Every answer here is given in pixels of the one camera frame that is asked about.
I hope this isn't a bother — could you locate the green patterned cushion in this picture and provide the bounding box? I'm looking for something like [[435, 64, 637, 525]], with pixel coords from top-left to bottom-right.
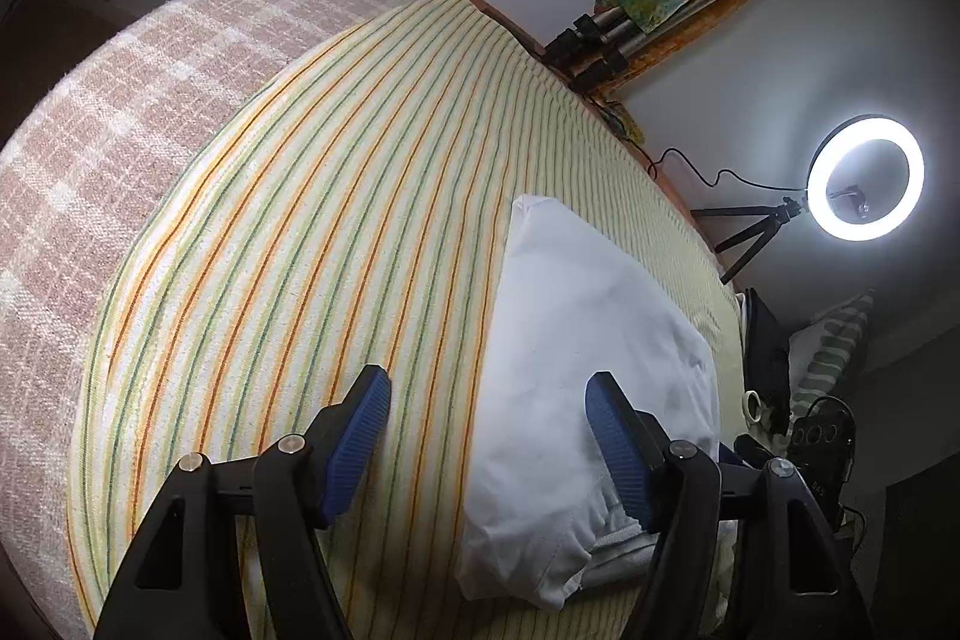
[[787, 289, 877, 420]]

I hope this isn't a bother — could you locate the small black tripod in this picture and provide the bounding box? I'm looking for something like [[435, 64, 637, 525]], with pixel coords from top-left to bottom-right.
[[690, 197, 811, 285]]

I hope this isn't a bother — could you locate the white ring light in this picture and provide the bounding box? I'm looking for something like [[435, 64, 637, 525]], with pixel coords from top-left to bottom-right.
[[808, 115, 925, 240]]

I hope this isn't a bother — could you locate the white t-shirt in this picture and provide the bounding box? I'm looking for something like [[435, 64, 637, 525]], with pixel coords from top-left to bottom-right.
[[456, 194, 721, 611]]

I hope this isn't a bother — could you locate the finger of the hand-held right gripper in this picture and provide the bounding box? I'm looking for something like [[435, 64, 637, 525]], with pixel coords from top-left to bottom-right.
[[733, 434, 781, 468]]

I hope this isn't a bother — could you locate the black power cable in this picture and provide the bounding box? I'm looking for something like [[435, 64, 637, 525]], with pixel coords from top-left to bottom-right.
[[645, 147, 811, 191]]

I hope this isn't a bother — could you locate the gooseneck phone holder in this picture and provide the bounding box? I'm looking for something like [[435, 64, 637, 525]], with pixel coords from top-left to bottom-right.
[[825, 182, 871, 221]]

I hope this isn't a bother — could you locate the pink checked blanket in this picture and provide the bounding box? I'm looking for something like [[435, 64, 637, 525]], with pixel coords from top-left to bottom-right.
[[0, 0, 436, 618]]

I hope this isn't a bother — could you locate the green patterned cloth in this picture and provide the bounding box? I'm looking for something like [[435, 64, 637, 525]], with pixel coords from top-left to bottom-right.
[[596, 96, 647, 145]]

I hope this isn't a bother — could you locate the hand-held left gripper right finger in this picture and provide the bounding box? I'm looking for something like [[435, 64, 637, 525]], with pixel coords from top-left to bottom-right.
[[585, 371, 875, 640]]

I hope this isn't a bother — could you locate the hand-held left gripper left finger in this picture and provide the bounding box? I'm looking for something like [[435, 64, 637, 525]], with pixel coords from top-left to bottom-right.
[[94, 364, 392, 640]]

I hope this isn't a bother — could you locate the folded silver tripod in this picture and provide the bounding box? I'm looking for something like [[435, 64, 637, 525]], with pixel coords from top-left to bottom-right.
[[541, 0, 751, 90]]

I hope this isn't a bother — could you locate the yellow striped cloth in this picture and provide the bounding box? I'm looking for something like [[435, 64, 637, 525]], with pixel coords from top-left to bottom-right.
[[66, 0, 743, 640]]

